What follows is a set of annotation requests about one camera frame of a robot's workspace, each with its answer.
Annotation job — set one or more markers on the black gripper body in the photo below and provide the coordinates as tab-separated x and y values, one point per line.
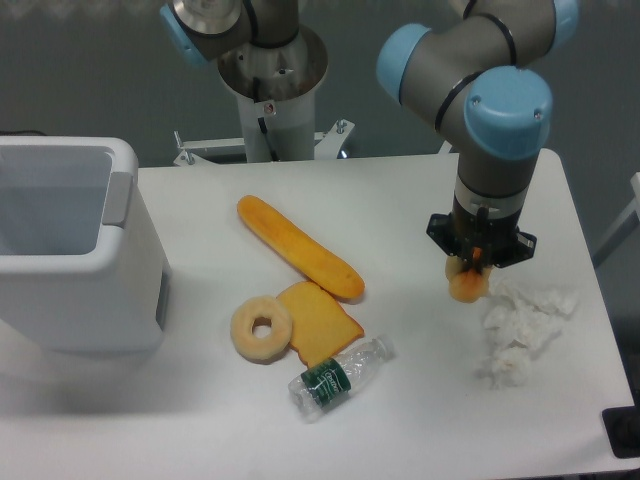
501	239

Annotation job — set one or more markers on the small round bread bun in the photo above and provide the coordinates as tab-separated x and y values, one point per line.
466	286

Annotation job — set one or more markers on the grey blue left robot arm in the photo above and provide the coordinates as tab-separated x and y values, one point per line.
202	31

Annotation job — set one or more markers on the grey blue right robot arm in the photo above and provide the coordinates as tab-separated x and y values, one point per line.
473	85

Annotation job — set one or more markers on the toast bread slice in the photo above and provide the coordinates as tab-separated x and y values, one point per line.
321	328

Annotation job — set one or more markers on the white trash can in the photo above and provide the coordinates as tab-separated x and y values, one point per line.
82	267

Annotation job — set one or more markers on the large crumpled white tissue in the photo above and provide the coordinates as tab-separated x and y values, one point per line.
525	316

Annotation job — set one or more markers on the small crumpled white tissue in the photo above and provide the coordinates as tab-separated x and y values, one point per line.
509	367

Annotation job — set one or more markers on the long orange baguette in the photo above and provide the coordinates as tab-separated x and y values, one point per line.
300	250

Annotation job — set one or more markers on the crushed plastic water bottle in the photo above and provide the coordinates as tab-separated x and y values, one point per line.
320	387

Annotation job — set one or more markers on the black device at table edge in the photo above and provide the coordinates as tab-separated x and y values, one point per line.
622	428

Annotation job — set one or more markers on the white frame at right edge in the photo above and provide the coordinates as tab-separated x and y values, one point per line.
620	229

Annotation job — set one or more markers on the white metal base frame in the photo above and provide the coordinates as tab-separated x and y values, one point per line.
332	144

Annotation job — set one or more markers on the ring donut bread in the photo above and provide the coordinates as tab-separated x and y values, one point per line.
261	329

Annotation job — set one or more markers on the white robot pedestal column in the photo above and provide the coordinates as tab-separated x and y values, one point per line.
275	88

